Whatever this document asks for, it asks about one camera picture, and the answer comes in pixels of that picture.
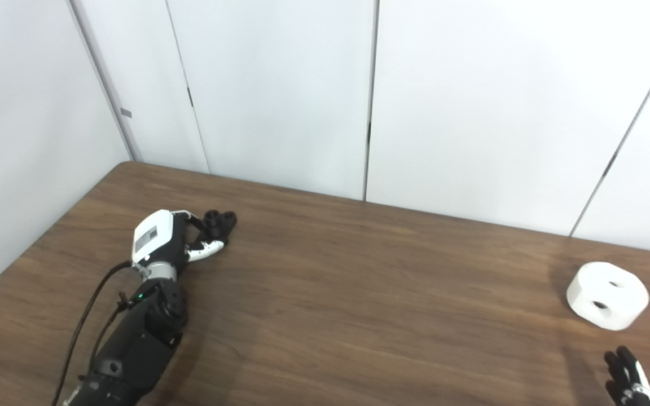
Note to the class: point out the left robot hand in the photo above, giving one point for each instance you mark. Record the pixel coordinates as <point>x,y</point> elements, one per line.
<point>158,237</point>

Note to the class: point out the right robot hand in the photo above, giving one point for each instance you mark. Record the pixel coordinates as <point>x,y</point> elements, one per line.
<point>629,383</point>

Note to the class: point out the black plastic holder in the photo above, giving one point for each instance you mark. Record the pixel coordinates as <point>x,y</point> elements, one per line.
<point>220,223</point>

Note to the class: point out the round white plastic piece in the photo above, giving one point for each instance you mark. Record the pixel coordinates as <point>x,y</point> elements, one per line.
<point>607,287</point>

